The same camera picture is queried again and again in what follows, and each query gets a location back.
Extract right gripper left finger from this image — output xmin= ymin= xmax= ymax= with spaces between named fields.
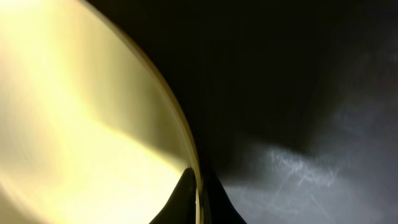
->
xmin=150 ymin=168 xmax=197 ymax=224

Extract yellow plate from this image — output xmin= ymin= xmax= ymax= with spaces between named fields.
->
xmin=1 ymin=1 xmax=201 ymax=223

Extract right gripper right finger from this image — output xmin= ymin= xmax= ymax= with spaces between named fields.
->
xmin=203 ymin=174 xmax=246 ymax=224

